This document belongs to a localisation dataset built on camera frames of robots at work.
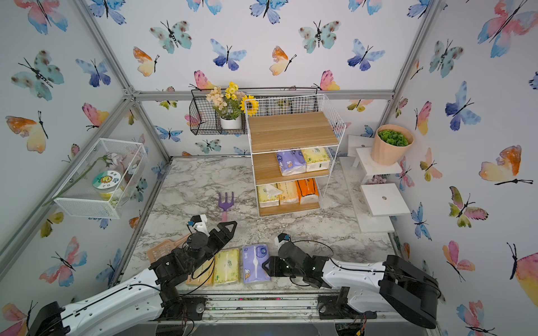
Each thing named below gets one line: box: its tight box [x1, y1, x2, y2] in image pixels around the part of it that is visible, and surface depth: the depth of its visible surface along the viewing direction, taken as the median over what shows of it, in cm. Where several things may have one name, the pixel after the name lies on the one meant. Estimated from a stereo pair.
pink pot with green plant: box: [370, 123, 415, 166], surface depth 82 cm
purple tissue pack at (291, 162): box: [276, 149, 307, 177], surface depth 82 cm
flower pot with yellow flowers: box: [205, 81, 260, 130], surface depth 86 cm
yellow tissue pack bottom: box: [276, 180, 300, 206], surface depth 101 cm
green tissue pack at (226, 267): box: [213, 247, 240, 285], surface depth 80 cm
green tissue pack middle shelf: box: [301, 147, 330, 173], surface depth 82 cm
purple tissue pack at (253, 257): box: [242, 243, 272, 284], surface depth 80 cm
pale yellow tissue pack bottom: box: [257, 184, 284, 208], surface depth 100 cm
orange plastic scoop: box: [147, 233, 192, 264], surface depth 90 cm
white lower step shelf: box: [360, 182, 411, 217], surface depth 86 cm
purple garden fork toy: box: [218, 191, 234, 222], surface depth 103 cm
